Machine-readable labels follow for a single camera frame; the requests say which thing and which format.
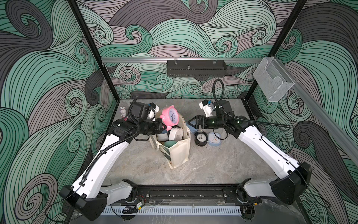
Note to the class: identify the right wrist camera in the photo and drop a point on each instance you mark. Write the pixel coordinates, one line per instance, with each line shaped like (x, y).
(209, 108)

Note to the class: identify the black twin-bell alarm clock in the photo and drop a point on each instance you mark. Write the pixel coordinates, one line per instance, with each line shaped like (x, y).
(200, 138)

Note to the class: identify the pink twin-bell alarm clock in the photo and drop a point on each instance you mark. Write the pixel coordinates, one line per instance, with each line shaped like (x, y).
(170, 117)

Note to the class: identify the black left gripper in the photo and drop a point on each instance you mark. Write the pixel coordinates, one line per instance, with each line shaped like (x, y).
(156, 122)

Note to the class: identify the green round alarm clock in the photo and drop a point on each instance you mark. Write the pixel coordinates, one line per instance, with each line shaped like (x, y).
(169, 144)

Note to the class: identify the clear acrylic wall holder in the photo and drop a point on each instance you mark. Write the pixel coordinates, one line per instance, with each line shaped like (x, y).
(273, 78)

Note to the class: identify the white rabbit figurine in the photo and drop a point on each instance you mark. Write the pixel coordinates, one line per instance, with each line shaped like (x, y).
(123, 112)

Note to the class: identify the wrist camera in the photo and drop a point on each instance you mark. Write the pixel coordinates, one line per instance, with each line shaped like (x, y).
(143, 111)
(209, 108)

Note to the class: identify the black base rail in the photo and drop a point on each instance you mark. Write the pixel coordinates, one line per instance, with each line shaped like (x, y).
(229, 193)

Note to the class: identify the floral canvas tote bag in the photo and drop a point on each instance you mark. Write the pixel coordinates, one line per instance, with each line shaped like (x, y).
(178, 154)

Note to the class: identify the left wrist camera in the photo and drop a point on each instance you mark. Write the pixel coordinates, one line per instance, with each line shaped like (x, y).
(143, 111)

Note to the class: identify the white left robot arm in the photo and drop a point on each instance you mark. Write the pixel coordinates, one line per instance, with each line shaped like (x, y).
(87, 195)

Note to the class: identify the silver twin-bell alarm clock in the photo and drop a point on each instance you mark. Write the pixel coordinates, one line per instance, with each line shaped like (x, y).
(162, 137)

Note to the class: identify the light blue square clock back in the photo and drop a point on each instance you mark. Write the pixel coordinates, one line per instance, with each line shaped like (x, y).
(192, 129)

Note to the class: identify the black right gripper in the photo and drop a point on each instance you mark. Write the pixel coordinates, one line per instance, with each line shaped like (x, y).
(198, 122)

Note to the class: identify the white square alarm clock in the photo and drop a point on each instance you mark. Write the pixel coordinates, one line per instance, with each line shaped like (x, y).
(176, 134)

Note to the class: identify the light blue square alarm clock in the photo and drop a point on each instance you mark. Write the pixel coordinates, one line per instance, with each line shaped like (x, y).
(213, 140)

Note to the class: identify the white slotted cable duct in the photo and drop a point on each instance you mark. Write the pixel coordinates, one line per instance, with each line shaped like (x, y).
(189, 210)

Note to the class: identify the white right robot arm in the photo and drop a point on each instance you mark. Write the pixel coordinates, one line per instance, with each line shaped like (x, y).
(291, 177)

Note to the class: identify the black perforated wall tray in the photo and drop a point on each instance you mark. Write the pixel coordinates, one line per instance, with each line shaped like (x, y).
(200, 69)

